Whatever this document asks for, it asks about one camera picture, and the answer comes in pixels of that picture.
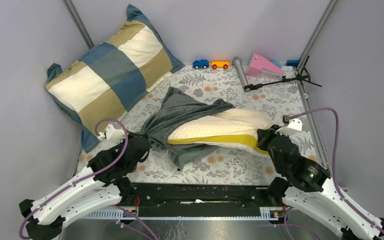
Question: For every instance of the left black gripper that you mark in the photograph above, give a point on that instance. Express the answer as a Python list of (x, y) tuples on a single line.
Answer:
[(118, 146)]

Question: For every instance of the blue yellow checked pillow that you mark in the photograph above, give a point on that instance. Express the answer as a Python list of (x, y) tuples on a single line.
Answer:
[(110, 78)]

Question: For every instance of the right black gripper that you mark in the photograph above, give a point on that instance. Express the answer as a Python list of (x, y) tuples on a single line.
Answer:
[(264, 134)]

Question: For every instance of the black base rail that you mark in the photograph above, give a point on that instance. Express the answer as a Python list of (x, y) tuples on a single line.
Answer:
[(155, 195)]

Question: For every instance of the pink triangular block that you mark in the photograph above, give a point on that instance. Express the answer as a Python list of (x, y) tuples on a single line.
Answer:
[(258, 64)]

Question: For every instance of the blue block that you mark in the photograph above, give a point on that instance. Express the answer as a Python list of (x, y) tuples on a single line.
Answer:
[(292, 63)]

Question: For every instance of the black mini tripod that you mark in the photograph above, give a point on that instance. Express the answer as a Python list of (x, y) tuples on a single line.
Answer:
[(302, 76)]

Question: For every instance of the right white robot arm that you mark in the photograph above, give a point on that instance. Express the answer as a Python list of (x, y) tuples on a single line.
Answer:
[(306, 186)]

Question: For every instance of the orange toy car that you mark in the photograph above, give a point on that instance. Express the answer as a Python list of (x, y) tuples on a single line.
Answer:
[(219, 64)]

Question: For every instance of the white slotted cable duct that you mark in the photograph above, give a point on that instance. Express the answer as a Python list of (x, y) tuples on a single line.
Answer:
[(221, 212)]

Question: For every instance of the cream pillow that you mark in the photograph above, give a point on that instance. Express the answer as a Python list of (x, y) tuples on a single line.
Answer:
[(234, 128)]

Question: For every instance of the zebra and grey pillowcase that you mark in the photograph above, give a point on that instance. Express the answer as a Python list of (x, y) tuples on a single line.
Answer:
[(178, 108)]

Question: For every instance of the grey microphone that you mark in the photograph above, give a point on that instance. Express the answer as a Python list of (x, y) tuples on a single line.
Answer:
[(237, 64)]

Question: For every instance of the blue toy car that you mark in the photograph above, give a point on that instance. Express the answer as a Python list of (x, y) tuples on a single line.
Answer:
[(201, 64)]

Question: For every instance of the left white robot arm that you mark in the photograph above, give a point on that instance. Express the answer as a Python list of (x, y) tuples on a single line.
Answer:
[(103, 182)]

